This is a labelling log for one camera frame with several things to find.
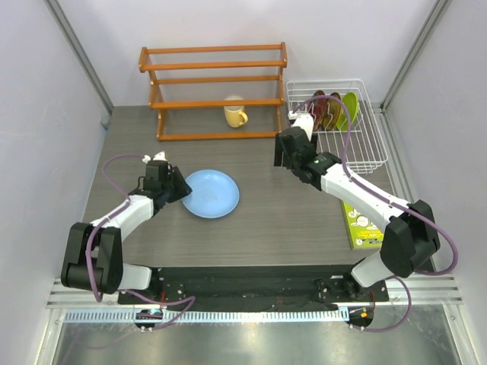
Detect green plate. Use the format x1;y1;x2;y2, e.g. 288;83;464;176
336;92;359;132

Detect green booklet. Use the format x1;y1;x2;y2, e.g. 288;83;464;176
342;202;384;250

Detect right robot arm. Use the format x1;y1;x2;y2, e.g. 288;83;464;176
274;126;440;300

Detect white wire dish rack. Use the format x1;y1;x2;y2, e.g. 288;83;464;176
286;79;387;174

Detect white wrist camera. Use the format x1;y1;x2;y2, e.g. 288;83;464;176
142;151;167;163
288;111;314;141

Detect white slotted cable duct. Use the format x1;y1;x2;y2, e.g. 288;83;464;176
64;307;349;324

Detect red floral plate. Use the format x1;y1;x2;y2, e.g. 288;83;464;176
309;98;328;132

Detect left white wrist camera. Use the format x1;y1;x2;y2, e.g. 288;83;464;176
142;151;167;163

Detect yellow ceramic mug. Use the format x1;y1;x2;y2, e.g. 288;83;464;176
224;106;249;129

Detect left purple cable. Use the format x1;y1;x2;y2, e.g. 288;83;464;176
86;153;197;330

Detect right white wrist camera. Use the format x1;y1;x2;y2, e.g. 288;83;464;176
288;111;314;141

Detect orange wooden shelf rack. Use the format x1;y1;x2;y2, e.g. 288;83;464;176
138;42;288;141

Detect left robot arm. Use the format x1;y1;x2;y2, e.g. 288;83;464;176
60;152;192;303

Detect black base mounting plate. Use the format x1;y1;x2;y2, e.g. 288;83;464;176
141;265;389;313

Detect blue plate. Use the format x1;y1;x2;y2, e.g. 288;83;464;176
182;170;240;219

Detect brown yellow plate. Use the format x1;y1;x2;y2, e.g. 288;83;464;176
322;92;342;131

